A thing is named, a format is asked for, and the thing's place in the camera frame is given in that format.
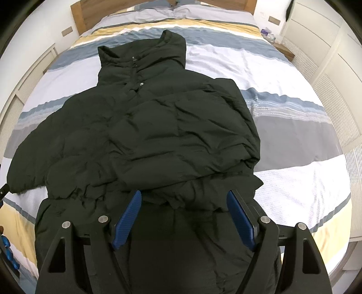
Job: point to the wooden headboard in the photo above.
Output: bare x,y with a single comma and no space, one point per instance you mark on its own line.
82,14

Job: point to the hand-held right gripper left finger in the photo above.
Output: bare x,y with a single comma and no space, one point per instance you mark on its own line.
127,220

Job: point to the brown wall switch panel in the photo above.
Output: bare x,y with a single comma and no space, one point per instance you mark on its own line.
67,31
274,20

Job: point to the tissue box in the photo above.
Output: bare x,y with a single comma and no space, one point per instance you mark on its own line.
268,34

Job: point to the dark green puffer jacket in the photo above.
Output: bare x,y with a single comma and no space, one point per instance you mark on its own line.
158,133

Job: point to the bed with striped blanket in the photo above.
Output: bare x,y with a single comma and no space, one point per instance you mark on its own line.
282,93

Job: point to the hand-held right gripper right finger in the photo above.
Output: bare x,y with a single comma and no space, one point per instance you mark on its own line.
240,217

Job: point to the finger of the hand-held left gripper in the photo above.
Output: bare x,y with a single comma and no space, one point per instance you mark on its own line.
4,190

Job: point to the wooden nightstand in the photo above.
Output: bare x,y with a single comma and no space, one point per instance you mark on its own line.
286,51

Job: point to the white wardrobe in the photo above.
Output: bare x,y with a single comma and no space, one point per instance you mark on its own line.
319,36

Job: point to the white slatted cabinet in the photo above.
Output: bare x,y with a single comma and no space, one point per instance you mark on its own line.
25,82

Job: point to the grey pillow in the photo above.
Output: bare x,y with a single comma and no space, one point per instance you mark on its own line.
135,10
215,11

